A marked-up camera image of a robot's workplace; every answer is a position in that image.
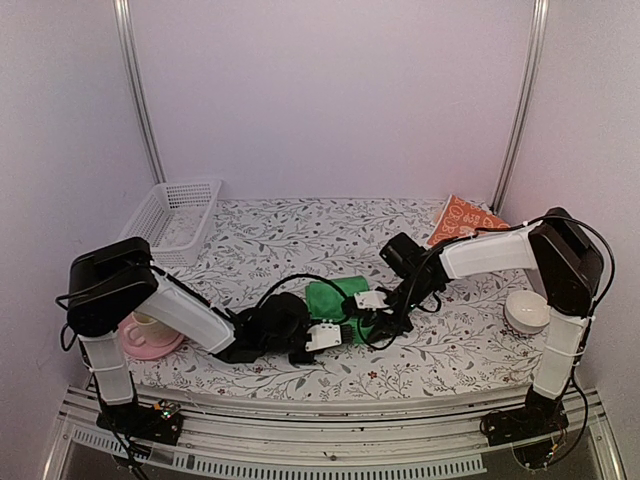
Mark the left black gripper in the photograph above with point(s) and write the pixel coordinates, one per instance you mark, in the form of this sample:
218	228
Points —
308	359

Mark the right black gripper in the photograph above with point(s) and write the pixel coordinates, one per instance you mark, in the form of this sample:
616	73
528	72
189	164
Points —
390	323

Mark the green microfiber towel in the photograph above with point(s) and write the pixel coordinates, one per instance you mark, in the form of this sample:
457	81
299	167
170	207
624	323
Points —
325	303

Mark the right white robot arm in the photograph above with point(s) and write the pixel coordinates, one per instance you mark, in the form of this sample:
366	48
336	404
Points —
570	256

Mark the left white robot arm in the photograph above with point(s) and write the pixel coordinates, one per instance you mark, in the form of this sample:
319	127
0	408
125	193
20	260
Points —
109	284

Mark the orange rabbit pattern towel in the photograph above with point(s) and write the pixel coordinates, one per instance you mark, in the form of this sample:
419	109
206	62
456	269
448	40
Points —
459	218

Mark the white ceramic bowl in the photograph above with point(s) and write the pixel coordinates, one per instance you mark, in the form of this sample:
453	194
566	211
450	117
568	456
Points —
526	312

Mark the cream ribbed mug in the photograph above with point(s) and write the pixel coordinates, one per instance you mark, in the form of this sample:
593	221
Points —
145	329

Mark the pink saucer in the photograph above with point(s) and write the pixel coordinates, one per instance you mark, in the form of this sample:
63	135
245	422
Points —
136	346

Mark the white plastic mesh basket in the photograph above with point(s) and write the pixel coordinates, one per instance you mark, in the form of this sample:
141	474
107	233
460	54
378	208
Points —
175	219

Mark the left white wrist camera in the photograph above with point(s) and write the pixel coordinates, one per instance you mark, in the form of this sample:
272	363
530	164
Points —
327	335

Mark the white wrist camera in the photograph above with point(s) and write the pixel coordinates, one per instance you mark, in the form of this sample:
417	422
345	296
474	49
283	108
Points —
327	335
373	300

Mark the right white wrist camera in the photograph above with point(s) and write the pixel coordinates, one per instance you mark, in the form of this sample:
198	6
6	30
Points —
373	300

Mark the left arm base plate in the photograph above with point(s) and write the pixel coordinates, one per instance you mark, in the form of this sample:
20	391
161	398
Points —
142	422

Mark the aluminium front rail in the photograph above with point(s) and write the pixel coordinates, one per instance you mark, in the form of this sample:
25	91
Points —
438	438

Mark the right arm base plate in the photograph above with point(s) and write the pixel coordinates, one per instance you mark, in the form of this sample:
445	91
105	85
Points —
519	424

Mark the right aluminium frame post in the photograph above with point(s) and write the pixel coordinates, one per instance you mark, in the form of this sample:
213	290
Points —
532	62

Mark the aluminium frame post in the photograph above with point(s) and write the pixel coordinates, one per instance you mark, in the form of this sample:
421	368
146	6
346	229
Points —
532	62
125	30

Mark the left aluminium frame post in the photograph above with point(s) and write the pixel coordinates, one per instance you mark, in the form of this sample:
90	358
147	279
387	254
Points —
125	30

